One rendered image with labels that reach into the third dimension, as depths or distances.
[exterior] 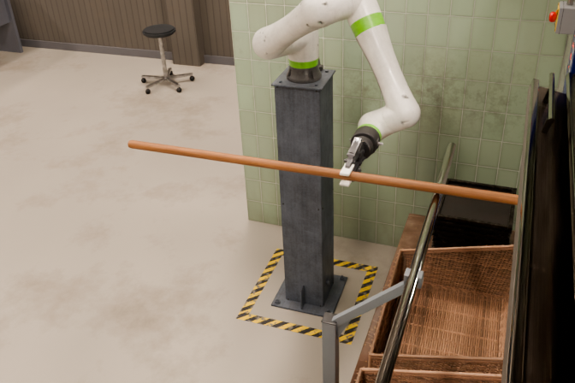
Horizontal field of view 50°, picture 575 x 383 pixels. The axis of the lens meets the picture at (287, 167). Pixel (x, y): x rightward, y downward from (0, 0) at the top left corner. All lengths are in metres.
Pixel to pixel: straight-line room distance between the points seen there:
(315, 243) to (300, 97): 0.75
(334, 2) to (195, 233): 2.04
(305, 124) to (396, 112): 0.60
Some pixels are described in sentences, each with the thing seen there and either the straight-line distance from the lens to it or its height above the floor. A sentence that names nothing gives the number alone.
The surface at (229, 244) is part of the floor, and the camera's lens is 3.66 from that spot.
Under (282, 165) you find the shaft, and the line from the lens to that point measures 2.00.
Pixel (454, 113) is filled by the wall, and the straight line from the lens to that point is 3.13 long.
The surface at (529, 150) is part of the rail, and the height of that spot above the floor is 1.44.
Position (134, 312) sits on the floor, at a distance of 3.33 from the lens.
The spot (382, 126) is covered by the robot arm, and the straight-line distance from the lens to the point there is 2.18.
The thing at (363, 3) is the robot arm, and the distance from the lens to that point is 2.20.
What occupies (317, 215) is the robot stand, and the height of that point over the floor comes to 0.57.
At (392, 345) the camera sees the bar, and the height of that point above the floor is 1.18.
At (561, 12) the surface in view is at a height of 1.49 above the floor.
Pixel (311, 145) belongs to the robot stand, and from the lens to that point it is 2.67.
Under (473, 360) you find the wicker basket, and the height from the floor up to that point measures 0.80.
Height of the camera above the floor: 2.20
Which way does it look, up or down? 30 degrees down
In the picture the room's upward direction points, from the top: 3 degrees counter-clockwise
